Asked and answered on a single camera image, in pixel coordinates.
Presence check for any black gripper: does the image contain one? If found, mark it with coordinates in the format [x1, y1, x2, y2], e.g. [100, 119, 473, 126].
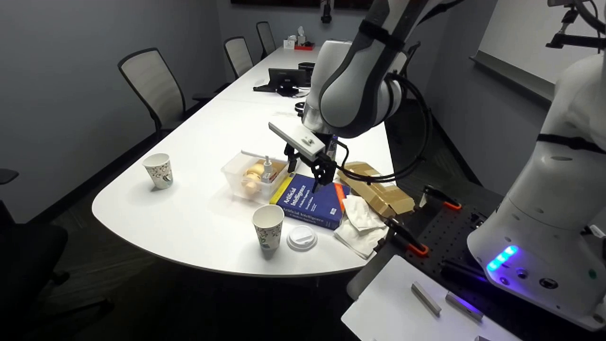
[282, 141, 341, 189]

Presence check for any white plastic cup lid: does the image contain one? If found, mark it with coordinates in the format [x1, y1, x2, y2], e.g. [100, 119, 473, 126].
[284, 225, 320, 253]

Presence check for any printed paper coffee cup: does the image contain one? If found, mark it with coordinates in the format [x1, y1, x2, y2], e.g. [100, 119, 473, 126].
[250, 202, 288, 259]

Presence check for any small printed paper cup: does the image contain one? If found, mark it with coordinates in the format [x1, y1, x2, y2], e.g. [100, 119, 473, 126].
[142, 151, 176, 192]

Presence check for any blue book with yellow stripe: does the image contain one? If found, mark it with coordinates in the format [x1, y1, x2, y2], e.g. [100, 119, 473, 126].
[269, 172, 348, 230]

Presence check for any clear plastic container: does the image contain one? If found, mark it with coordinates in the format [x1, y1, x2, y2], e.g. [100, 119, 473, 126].
[220, 147, 292, 204]

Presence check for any crumpled white tissue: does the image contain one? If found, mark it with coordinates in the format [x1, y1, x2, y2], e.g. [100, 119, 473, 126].
[331, 192, 390, 261]

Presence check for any black conference device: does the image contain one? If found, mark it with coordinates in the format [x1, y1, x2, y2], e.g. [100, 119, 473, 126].
[252, 60, 316, 98]

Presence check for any black clamp orange tip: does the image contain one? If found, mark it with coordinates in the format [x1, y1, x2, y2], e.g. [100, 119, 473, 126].
[422, 183, 464, 213]
[382, 215, 434, 261]

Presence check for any white tissue box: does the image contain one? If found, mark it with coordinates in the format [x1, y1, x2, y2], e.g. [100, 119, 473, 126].
[280, 26, 299, 52]

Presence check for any white board sheet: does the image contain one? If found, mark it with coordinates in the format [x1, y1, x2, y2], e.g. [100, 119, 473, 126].
[339, 253, 523, 341]

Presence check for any grey marker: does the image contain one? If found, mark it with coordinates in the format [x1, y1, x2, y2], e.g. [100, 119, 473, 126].
[409, 280, 445, 319]
[443, 291, 485, 325]

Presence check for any black padded office chair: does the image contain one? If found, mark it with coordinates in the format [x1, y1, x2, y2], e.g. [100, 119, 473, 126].
[0, 166, 72, 325]

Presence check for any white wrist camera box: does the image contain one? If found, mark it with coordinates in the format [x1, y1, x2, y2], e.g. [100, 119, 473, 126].
[267, 117, 329, 160]

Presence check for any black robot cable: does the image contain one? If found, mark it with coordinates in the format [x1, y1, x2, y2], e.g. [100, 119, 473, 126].
[331, 69, 434, 187]

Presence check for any black frame mesh chair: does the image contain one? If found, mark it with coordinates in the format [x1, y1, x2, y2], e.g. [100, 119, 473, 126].
[117, 45, 191, 138]
[221, 33, 256, 81]
[254, 18, 280, 58]

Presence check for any wall whiteboard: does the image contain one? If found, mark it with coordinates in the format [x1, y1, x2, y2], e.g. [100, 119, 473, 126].
[471, 0, 574, 103]

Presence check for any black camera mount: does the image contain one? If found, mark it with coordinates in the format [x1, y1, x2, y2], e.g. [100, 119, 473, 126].
[543, 0, 606, 50]

